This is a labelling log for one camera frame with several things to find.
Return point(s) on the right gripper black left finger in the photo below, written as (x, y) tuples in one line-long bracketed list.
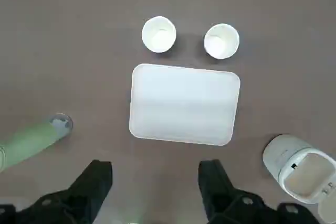
[(78, 197)]

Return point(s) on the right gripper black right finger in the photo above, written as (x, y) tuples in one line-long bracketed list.
[(223, 203)]

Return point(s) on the white disposable paper cup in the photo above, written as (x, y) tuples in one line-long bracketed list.
[(221, 41), (158, 35)]

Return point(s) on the white rectangular mat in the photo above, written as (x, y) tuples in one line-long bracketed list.
[(183, 103)]

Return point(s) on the green bottle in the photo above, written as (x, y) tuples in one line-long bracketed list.
[(31, 140)]

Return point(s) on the white container with open lid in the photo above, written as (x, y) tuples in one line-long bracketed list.
[(288, 155)]

